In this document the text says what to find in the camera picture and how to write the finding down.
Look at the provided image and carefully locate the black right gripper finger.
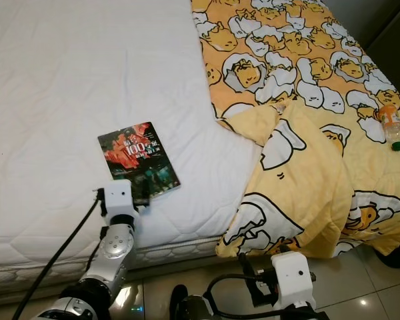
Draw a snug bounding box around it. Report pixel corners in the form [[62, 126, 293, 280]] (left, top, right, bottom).
[[238, 253, 261, 287]]

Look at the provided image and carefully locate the orange drink bottle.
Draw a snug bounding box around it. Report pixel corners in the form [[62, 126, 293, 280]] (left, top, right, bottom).
[[377, 103, 400, 152]]

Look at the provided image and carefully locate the black robot foot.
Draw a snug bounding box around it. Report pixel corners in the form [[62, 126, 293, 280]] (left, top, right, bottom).
[[170, 285, 188, 320]]

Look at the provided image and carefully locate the white quilted mattress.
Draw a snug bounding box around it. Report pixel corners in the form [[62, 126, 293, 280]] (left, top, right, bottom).
[[0, 0, 264, 291]]

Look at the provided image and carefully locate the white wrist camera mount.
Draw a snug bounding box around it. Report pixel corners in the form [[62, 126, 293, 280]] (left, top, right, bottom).
[[271, 251, 316, 311], [101, 179, 139, 224]]

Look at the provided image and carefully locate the yellow cartoon print blanket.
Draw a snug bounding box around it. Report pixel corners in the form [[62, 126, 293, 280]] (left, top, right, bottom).
[[190, 0, 400, 259]]

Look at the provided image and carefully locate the looped black gripper cable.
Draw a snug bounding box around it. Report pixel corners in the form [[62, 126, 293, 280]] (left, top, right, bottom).
[[203, 273, 281, 319]]

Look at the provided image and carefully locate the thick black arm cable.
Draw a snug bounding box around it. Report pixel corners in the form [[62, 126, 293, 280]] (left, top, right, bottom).
[[12, 189, 104, 320]]

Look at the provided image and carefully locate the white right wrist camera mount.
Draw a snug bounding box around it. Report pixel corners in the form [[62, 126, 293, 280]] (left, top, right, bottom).
[[271, 251, 316, 311]]

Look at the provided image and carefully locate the black robot leg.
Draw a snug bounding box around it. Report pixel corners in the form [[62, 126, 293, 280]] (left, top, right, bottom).
[[177, 297, 227, 320]]

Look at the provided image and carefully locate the red and black book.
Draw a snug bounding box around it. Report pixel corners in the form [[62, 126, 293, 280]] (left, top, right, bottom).
[[97, 121, 181, 201]]

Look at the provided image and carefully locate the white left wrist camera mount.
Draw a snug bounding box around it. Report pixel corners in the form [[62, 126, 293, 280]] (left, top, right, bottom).
[[101, 179, 139, 224]]

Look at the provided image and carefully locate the dark grey cabinet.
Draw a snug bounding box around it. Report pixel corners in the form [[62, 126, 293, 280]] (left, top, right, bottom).
[[323, 0, 400, 101]]

